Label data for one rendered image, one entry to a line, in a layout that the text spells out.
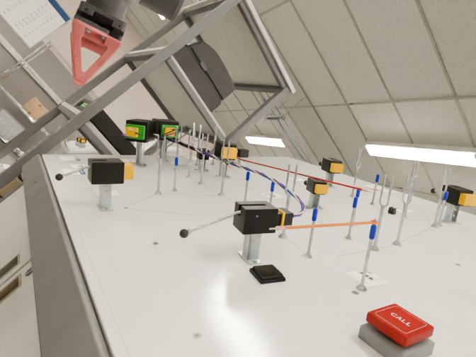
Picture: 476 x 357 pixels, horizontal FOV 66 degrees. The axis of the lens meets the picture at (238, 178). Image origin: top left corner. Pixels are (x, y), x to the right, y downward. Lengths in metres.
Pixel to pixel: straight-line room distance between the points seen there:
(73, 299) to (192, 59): 1.23
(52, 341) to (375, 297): 0.41
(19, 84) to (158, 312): 7.55
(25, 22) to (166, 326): 7.73
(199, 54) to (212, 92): 0.17
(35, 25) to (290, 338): 7.79
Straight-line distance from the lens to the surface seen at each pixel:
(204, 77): 1.60
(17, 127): 7.36
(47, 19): 8.04
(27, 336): 0.62
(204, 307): 0.47
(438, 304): 0.60
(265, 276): 0.53
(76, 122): 1.39
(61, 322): 0.48
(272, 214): 0.56
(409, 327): 0.45
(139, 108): 8.01
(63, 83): 7.89
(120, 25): 0.58
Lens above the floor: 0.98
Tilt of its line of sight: 14 degrees up
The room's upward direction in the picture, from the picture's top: 47 degrees clockwise
